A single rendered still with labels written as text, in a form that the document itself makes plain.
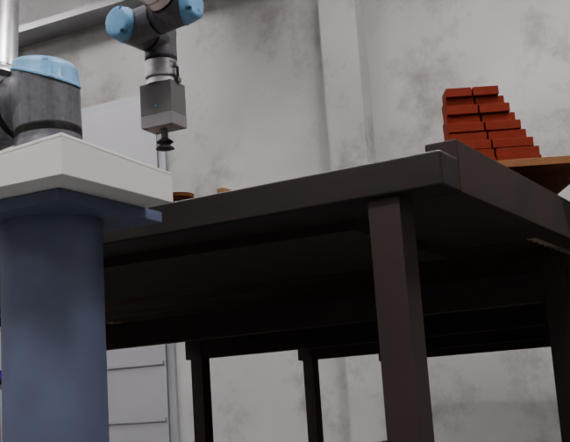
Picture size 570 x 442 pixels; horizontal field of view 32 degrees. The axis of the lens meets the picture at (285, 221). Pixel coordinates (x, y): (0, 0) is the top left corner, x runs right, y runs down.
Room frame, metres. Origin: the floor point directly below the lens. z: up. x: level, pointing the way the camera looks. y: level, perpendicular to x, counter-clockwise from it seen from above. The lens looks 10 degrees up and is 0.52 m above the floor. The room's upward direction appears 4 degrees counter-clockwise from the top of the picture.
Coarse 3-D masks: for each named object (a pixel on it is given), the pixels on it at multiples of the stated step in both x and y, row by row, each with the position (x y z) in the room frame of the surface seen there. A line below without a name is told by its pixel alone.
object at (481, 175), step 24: (432, 144) 1.65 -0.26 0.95; (456, 144) 1.63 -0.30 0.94; (480, 168) 1.73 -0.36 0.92; (504, 168) 1.86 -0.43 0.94; (480, 192) 1.72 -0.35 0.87; (504, 192) 1.84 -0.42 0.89; (528, 192) 1.98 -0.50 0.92; (552, 192) 2.16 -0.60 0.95; (480, 216) 1.87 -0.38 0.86; (504, 216) 1.89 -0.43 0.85; (528, 216) 1.97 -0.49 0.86; (552, 216) 2.14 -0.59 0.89; (552, 240) 2.27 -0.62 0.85
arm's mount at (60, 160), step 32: (0, 160) 1.43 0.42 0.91; (32, 160) 1.40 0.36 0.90; (64, 160) 1.38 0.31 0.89; (96, 160) 1.45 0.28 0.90; (128, 160) 1.52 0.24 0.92; (0, 192) 1.47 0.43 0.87; (32, 192) 1.48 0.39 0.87; (96, 192) 1.51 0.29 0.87; (128, 192) 1.53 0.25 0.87; (160, 192) 1.60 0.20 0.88
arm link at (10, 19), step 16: (0, 0) 1.71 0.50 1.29; (16, 0) 1.74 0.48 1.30; (0, 16) 1.71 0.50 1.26; (16, 16) 1.74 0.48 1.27; (0, 32) 1.70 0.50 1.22; (16, 32) 1.73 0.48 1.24; (0, 48) 1.70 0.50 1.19; (16, 48) 1.73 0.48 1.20; (0, 64) 1.69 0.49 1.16; (0, 80) 1.66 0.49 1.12; (0, 128) 1.65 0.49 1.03; (0, 144) 1.70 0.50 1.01
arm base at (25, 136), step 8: (48, 120) 1.59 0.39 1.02; (56, 120) 1.59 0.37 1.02; (16, 128) 1.61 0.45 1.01; (24, 128) 1.59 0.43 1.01; (32, 128) 1.59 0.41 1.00; (40, 128) 1.59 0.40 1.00; (48, 128) 1.59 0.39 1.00; (56, 128) 1.59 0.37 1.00; (64, 128) 1.60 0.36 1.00; (72, 128) 1.61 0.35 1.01; (80, 128) 1.64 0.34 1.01; (16, 136) 1.61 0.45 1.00; (24, 136) 1.59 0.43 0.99; (32, 136) 1.59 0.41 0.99; (40, 136) 1.58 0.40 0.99; (72, 136) 1.61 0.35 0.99; (80, 136) 1.63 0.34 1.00; (16, 144) 1.60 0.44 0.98
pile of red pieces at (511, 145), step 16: (448, 96) 2.53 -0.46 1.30; (464, 96) 2.54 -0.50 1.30; (480, 96) 2.54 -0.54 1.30; (496, 96) 2.54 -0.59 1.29; (448, 112) 2.52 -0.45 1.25; (464, 112) 2.52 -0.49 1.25; (480, 112) 2.52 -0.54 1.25; (496, 112) 2.53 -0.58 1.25; (512, 112) 2.53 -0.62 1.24; (448, 128) 2.51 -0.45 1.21; (464, 128) 2.51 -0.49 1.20; (480, 128) 2.51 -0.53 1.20; (496, 128) 2.51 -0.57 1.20; (512, 128) 2.51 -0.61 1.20; (480, 144) 2.50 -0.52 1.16; (496, 144) 2.50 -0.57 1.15; (512, 144) 2.50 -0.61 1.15; (528, 144) 2.50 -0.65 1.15
